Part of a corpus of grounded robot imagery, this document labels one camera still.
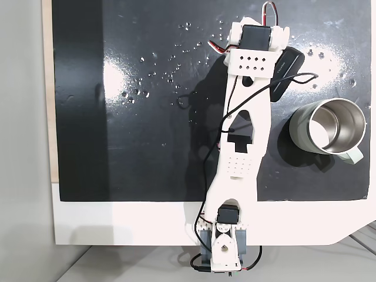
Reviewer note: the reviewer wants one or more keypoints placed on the pale green steel-lined mug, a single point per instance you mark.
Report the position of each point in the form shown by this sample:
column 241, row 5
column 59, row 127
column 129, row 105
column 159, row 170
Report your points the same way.
column 299, row 132

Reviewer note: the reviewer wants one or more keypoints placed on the black glossy table mat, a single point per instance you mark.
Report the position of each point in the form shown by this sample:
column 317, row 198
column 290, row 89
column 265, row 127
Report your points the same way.
column 147, row 147

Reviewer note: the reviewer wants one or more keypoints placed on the pale wooden board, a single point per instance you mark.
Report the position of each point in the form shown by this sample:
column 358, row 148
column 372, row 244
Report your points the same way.
column 48, row 88

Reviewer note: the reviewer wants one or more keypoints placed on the black oval camera box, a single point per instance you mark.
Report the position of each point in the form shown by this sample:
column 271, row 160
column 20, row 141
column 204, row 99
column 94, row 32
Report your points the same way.
column 286, row 73

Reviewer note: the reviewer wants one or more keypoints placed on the grey metal rail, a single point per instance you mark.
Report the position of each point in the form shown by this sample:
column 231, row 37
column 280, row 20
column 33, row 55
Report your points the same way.
column 365, row 235

